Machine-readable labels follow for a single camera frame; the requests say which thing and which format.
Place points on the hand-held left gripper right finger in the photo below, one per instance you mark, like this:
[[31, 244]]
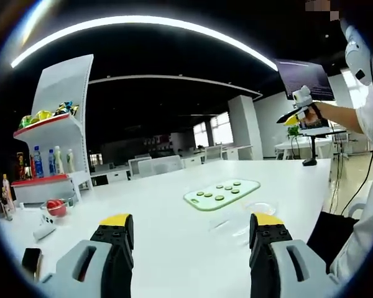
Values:
[[301, 267]]

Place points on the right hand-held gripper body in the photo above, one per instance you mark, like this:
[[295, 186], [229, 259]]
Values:
[[302, 96]]

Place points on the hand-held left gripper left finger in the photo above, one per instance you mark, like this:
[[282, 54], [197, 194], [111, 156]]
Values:
[[81, 264]]

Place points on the clear petri dish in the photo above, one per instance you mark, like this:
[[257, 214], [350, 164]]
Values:
[[261, 208]]

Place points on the clear plastic bowl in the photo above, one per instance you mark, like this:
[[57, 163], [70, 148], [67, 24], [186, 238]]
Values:
[[227, 226]]

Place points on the cucumber slices group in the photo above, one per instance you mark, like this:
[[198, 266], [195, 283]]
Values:
[[219, 197]]

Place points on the person's right hand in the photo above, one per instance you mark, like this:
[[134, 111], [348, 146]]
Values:
[[311, 116]]

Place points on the green potted plant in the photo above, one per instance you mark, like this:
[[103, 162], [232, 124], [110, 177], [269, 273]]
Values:
[[293, 132]]

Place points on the hanging dark monitor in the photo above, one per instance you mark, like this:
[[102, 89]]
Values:
[[307, 77]]

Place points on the small desk monitor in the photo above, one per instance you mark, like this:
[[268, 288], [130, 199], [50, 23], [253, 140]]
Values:
[[317, 126]]

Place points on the black monitor stand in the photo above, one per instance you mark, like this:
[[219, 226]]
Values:
[[312, 149]]

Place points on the person's dark trousers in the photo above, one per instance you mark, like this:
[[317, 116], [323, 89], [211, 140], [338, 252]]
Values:
[[332, 239]]

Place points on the black smartphone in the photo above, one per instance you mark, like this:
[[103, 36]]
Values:
[[31, 262]]

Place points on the red tomato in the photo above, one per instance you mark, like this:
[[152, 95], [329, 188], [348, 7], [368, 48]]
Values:
[[61, 207], [52, 207]]

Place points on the glass bowl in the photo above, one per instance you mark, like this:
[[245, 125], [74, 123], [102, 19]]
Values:
[[69, 203]]

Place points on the white worn neck device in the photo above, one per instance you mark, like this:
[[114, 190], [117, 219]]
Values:
[[357, 52]]

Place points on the white grey chair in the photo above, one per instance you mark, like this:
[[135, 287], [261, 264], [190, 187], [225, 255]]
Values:
[[357, 207]]

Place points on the person in white shirt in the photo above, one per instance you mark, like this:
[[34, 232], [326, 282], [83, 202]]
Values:
[[366, 217]]

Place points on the white green cutting board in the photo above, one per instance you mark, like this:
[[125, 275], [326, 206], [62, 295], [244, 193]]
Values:
[[242, 194]]

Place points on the small dark drink bottle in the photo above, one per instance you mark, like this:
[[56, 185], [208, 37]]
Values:
[[7, 211]]

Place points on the white green drink bottle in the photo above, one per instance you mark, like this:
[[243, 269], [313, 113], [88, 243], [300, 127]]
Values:
[[59, 160], [70, 161]]

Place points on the blue label water bottle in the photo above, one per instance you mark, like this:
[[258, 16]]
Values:
[[52, 163], [38, 163]]

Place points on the red snack can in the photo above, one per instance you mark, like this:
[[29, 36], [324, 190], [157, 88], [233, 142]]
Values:
[[20, 166]]

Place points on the green snack packet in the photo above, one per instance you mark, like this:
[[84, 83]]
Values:
[[25, 121]]

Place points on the yellow snack packet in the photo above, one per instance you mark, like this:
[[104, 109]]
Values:
[[43, 115]]

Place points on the dark blue snack packet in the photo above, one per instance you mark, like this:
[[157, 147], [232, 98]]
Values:
[[66, 108]]

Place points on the long ceiling light strip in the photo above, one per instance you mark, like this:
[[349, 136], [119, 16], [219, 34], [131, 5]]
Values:
[[136, 20]]

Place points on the white display shelf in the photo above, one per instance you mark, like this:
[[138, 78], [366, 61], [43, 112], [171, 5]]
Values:
[[62, 80]]

